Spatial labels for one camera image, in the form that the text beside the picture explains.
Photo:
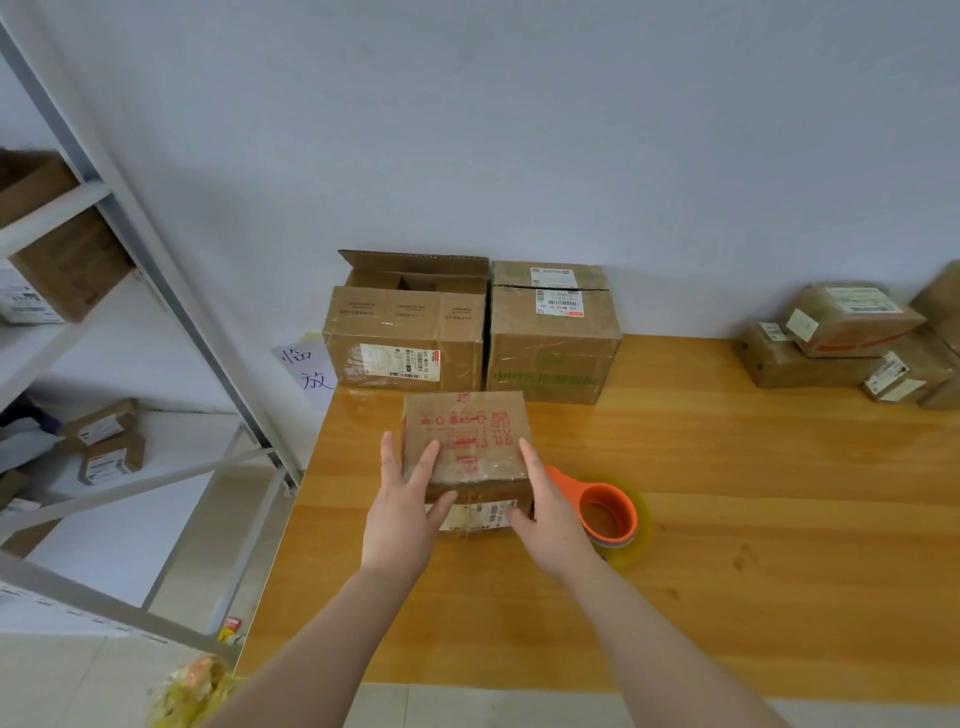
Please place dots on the handwritten white paper sign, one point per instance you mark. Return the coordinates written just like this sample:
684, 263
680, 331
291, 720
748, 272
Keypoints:
304, 371

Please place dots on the taped parcel with red print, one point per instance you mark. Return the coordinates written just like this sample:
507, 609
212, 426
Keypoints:
855, 319

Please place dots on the open brown cardboard box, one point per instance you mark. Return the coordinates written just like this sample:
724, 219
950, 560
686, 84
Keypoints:
405, 337

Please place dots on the clear packing tape roll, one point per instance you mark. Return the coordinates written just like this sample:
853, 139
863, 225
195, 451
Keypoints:
634, 544

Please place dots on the person's right thumb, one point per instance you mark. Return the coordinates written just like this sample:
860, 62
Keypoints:
520, 518

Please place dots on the person's left forearm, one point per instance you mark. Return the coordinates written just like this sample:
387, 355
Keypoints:
322, 645

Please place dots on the white labelled box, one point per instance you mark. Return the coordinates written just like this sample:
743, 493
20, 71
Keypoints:
22, 300

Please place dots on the long flat brown parcel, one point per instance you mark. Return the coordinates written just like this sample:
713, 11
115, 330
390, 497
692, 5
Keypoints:
795, 367

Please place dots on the small red-printed cardboard box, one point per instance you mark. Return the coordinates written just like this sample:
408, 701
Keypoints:
466, 442

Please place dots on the orange tape dispenser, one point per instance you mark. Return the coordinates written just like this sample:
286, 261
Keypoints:
600, 514

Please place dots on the person's right forearm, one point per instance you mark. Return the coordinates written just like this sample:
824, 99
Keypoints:
660, 652

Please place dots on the person's left hand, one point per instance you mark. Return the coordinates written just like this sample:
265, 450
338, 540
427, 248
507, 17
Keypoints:
397, 529

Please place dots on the yellow plastic bag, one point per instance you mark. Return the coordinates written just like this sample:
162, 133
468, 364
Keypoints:
196, 690

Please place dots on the white metal shelf rack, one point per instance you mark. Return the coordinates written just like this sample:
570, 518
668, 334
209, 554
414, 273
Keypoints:
172, 300

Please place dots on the plain brown cardboard box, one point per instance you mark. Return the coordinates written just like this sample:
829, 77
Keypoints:
941, 304

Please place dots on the small plain brown parcel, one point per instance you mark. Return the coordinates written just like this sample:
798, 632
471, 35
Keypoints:
943, 396

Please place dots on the closed green-printed cardboard box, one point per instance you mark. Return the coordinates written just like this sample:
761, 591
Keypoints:
553, 345

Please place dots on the person's left thumb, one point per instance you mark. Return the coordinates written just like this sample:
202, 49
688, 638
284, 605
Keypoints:
443, 511

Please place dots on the small brown labelled parcel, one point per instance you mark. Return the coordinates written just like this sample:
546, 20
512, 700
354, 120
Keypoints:
101, 424
112, 459

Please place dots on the large brown box on shelf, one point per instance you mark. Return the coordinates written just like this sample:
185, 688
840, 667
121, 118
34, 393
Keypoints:
71, 259

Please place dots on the brown parcel with white labels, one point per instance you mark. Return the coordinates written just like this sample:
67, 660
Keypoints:
911, 375

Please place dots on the person's right hand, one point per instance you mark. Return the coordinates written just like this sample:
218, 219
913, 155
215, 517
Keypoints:
551, 532

